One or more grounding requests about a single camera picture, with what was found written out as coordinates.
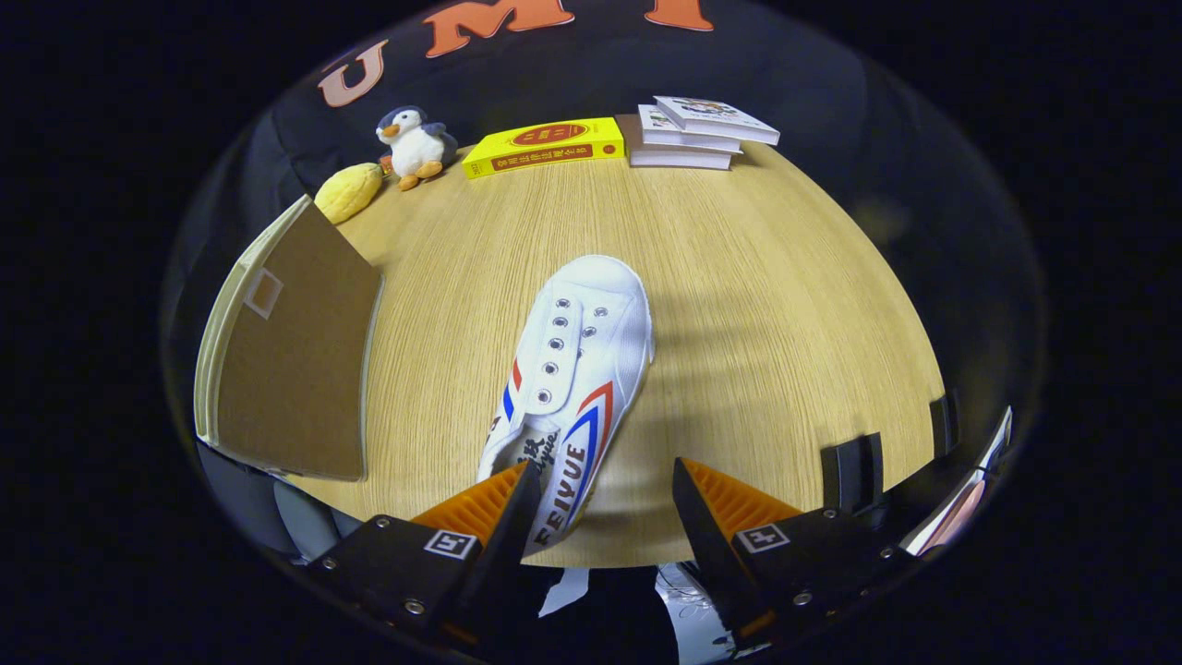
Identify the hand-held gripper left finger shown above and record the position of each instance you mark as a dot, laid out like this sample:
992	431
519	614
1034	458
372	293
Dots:
508	545

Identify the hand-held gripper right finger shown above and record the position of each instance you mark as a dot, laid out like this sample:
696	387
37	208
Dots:
711	545

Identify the white canvas shoe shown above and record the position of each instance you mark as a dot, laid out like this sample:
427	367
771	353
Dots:
591	351

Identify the brown fabric storage box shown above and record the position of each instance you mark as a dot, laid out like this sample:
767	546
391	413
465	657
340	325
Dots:
295	388

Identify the black table edge clamp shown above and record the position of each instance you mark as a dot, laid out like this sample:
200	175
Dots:
851	473
945	425

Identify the yellow bun toy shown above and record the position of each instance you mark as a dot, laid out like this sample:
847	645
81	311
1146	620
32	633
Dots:
349	192

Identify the brown cover book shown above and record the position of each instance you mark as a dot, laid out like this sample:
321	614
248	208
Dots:
679	159

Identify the yellow book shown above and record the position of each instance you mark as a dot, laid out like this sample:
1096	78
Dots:
545	148

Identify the penguin plush toy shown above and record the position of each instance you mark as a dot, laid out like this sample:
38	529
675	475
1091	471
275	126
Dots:
417	148

